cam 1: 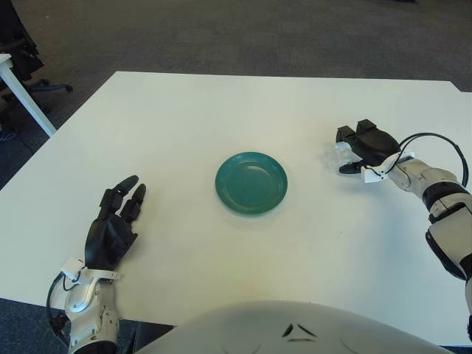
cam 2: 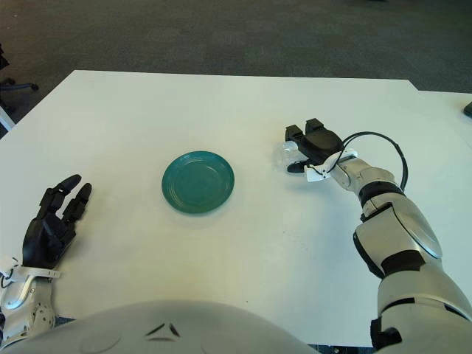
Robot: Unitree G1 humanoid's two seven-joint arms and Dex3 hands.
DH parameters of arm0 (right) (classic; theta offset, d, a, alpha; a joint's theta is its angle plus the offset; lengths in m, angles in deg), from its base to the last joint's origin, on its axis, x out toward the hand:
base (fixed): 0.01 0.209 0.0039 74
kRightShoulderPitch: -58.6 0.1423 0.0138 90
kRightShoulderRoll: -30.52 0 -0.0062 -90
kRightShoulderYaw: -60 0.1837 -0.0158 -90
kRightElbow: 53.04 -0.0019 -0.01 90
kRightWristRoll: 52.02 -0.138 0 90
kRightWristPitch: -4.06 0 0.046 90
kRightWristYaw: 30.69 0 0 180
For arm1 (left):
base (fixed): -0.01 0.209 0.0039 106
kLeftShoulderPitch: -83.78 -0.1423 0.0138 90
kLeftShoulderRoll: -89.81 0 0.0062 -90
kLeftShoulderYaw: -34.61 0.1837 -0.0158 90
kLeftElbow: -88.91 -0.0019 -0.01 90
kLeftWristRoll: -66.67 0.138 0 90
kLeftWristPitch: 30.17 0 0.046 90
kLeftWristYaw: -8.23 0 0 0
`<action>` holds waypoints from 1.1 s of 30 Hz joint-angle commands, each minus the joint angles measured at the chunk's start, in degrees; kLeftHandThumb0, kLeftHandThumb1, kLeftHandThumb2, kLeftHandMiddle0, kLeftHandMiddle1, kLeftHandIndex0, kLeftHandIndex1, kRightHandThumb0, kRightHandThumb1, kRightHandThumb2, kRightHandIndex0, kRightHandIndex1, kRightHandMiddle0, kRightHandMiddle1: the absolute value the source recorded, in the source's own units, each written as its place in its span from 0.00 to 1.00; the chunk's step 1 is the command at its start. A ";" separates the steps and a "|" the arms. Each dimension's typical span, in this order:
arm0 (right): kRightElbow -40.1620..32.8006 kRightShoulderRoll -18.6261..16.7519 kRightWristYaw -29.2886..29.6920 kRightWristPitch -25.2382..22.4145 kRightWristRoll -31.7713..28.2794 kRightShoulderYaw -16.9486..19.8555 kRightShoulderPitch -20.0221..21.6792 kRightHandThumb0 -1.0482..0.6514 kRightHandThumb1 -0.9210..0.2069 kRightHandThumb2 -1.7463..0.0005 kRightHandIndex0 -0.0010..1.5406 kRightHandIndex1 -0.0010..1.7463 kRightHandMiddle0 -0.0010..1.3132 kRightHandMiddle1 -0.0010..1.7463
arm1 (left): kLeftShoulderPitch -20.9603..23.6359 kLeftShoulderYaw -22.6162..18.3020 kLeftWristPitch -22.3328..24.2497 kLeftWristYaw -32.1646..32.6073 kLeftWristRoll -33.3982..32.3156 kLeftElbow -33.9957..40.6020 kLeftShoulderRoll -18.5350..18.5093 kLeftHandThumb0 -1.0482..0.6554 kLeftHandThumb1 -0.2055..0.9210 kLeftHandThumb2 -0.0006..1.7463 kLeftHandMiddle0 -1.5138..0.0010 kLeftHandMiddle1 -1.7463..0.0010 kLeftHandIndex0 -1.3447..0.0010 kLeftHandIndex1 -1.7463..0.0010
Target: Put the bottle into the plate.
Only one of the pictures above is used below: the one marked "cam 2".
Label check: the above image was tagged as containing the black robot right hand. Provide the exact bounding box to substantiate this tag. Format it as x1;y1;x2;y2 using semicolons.
284;117;344;174

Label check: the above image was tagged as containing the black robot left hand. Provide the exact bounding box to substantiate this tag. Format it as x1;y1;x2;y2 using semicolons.
21;174;93;270

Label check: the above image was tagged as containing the clear bottle with blue cap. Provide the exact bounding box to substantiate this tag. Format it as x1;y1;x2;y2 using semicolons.
274;139;307;169

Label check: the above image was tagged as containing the green round plate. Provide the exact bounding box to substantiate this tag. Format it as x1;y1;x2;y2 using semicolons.
161;150;235;218

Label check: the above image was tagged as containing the white right wrist connector box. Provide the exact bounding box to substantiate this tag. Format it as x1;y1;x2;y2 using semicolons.
305;163;330;184

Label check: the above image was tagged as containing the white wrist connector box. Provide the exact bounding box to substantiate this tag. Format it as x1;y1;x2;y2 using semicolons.
0;254;20;284
305;163;330;184

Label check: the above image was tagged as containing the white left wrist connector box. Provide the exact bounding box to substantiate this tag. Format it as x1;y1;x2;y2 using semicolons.
0;254;20;284

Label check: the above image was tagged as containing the grey robot torso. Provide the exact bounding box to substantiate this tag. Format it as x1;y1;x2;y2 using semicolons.
0;300;314;354

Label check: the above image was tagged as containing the black office chair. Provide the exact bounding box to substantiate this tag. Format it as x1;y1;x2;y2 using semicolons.
0;40;40;111

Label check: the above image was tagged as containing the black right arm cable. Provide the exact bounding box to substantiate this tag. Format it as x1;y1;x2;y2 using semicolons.
331;131;409;192

